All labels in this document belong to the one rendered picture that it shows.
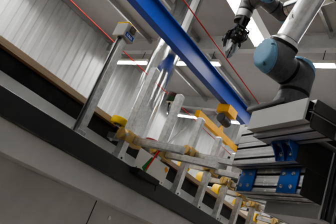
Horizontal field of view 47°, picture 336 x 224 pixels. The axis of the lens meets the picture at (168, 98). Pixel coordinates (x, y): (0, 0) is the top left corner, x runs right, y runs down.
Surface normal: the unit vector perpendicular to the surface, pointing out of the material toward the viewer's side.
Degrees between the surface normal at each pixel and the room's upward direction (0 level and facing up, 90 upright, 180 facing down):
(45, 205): 90
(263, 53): 97
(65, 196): 90
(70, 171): 90
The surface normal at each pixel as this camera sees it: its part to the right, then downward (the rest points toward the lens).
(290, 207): -0.84, -0.46
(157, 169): 0.78, 0.08
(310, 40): -0.53, -0.49
